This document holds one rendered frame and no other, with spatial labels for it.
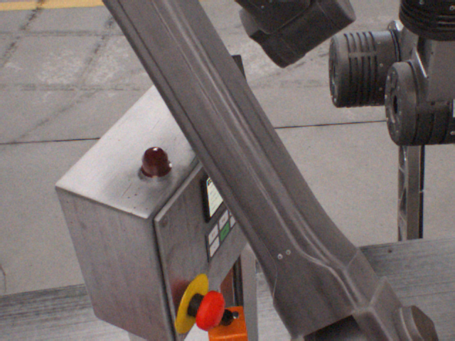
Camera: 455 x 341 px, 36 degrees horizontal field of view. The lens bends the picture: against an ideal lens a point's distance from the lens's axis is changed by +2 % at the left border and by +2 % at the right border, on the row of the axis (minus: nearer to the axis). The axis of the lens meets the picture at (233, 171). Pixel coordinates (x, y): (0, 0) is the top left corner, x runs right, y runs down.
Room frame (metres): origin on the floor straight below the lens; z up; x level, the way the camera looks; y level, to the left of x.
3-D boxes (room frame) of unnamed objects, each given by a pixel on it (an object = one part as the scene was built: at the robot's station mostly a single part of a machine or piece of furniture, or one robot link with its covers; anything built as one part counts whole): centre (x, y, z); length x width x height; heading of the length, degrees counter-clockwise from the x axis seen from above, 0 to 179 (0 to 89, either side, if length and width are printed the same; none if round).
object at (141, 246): (0.47, 0.07, 1.38); 0.17 x 0.10 x 0.19; 150
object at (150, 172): (0.43, 0.06, 1.49); 0.03 x 0.03 x 0.02
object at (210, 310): (0.40, 0.03, 1.33); 0.04 x 0.03 x 0.04; 150
